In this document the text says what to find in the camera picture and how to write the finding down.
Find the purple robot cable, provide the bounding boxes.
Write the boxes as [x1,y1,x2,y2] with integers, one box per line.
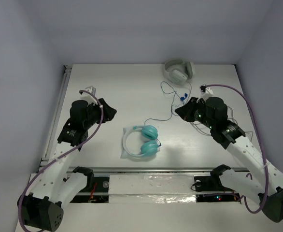
[17,89,106,232]
[200,84,270,215]

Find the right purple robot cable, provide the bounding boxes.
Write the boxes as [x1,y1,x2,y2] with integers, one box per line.
[200,84,270,215]

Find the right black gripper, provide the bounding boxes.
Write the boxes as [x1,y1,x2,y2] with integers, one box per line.
[175,96,215,129]

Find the left aluminium side rail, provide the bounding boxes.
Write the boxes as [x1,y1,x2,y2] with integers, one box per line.
[40,65,72,166]

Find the aluminium mounting rail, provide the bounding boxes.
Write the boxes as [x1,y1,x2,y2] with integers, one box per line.
[40,158,251,174]

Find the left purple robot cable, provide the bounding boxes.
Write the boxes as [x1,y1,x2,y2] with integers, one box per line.
[17,89,106,232]

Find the thin blue headphone cable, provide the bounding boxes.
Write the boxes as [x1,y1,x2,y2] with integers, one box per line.
[144,81,193,127]

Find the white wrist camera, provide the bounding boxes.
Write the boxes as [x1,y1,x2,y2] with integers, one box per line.
[80,86,97,104]
[199,85,213,101]

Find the teal cat-ear headphones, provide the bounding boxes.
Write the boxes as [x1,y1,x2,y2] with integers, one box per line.
[120,125,162,160]

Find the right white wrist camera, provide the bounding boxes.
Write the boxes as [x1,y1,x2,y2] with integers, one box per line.
[199,85,213,101]

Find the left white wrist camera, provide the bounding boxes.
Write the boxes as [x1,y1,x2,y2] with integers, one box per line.
[80,86,97,104]

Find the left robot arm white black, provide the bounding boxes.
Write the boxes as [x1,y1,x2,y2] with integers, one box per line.
[17,98,117,232]

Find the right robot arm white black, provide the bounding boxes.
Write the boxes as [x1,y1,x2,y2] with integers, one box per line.
[175,97,283,223]

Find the grey headphone cable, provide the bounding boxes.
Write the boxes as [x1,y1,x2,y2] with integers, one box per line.
[189,106,255,143]

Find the white foam cover panel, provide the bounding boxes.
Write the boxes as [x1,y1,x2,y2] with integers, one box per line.
[108,174,197,203]

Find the grey white headphones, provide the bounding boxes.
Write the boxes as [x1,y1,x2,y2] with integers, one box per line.
[163,58,196,86]

